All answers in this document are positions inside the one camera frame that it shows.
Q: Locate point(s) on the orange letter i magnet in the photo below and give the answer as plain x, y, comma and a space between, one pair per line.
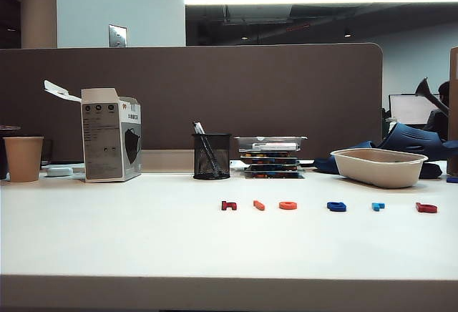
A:
259, 205

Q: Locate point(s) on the dark blue letter g magnet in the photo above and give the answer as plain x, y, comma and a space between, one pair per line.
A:
334, 205

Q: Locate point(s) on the red letter b magnet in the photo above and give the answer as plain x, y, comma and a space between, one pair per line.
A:
422, 208

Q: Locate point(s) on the dark red letter h magnet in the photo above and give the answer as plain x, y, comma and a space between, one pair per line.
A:
225, 206

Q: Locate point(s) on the orange letter o magnet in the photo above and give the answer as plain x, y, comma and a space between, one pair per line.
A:
283, 205

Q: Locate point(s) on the light blue letter r magnet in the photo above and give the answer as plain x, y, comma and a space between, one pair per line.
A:
375, 206

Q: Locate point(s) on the black mesh pen holder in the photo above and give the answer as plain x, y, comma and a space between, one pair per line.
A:
220, 158

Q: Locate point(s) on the black white pen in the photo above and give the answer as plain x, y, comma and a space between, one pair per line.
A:
198, 127

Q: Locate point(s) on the brown fabric desk partition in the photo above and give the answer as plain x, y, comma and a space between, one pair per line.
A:
250, 93

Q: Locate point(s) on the white grey face mask box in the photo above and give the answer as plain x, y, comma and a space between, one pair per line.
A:
102, 140

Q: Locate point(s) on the beige oval pulp bowl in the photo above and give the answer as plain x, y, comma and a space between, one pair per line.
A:
379, 172

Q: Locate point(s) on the small white plastic case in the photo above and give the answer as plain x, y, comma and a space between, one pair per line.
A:
59, 171

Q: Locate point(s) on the white computer monitor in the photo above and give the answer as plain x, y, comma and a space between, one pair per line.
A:
408, 109

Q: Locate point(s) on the large blue foam slipper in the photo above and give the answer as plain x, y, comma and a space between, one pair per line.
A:
411, 138

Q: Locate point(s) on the grey funnel shaped object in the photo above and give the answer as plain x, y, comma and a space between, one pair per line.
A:
424, 88

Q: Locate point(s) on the brown paper cup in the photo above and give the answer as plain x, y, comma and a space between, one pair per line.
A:
23, 160

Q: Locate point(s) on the person in green shirt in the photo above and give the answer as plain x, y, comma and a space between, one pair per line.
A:
436, 122

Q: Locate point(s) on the brown cardboard box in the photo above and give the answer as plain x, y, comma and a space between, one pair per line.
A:
453, 111

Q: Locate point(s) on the small blue flat piece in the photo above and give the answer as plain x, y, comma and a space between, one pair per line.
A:
453, 180

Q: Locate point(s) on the metal wall plate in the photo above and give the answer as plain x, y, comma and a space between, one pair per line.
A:
117, 35

